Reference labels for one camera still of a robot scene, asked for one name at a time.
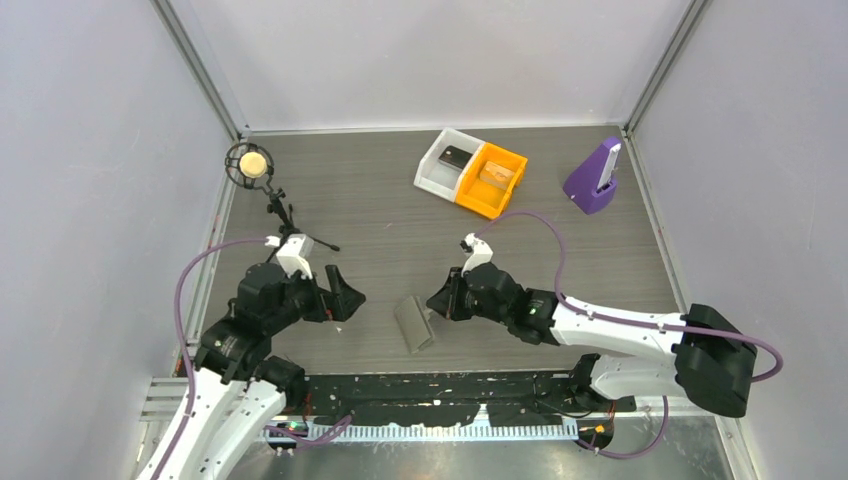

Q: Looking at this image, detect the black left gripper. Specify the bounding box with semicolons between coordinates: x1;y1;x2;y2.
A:
267;263;365;333

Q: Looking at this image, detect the beige card holder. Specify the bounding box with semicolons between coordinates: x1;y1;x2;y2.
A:
394;296;434;355

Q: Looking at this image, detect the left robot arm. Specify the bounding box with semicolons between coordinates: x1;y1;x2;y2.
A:
138;263;366;479

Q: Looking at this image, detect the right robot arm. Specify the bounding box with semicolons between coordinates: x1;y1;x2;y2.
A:
425;263;757;418

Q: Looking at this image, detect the tan card in orange bin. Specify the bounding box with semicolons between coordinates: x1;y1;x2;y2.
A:
479;161;516;191

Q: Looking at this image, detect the black card in white bin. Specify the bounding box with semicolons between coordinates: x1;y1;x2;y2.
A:
437;145;473;172

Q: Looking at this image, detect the orange plastic bin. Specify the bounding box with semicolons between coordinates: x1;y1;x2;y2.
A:
455;143;528;219

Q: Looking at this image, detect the white plastic bin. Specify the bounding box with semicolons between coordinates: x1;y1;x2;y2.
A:
413;128;485;203

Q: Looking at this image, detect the cream round microphone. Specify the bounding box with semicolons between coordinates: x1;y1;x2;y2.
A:
238;151;269;179

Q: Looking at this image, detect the purple stand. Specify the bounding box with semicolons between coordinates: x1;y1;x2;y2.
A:
562;137;622;215

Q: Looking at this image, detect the white device in stand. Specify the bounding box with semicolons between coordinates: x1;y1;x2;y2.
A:
596;142;621;192

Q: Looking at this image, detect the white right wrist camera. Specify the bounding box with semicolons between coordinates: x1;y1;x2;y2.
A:
460;233;494;274

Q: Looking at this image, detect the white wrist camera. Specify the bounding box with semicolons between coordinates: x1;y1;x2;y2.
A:
264;234;314;280
460;233;494;274

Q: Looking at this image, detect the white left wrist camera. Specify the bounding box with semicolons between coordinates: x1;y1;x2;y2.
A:
264;234;314;280

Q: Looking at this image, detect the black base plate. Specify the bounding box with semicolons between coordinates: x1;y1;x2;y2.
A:
284;371;635;427

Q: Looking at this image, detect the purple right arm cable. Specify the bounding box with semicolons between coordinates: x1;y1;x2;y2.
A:
474;211;784;461

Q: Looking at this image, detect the perforated metal rail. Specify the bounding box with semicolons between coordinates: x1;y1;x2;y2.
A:
264;422;584;444

